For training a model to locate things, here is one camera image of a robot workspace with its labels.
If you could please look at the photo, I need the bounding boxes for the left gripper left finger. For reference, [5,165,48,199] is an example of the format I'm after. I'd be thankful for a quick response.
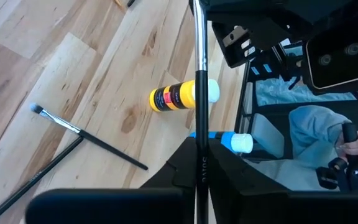
[140,137,197,189]

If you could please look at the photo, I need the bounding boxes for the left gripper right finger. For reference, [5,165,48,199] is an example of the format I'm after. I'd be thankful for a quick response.
[209,141,288,195]

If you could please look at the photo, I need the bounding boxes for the small sky blue paint bottle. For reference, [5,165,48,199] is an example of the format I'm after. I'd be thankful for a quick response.
[188,130,254,154]

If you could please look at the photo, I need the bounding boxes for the small yellow paint bottle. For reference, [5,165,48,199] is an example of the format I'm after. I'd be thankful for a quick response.
[149,78,221,113]

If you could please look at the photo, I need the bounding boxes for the person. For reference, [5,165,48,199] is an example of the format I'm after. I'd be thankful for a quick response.
[247,105,354,191]

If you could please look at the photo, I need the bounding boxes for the person's hand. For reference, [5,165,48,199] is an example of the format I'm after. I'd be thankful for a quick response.
[336,130,358,167]

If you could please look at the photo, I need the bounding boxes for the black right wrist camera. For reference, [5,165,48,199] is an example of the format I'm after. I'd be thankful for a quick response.
[303,14,358,96]

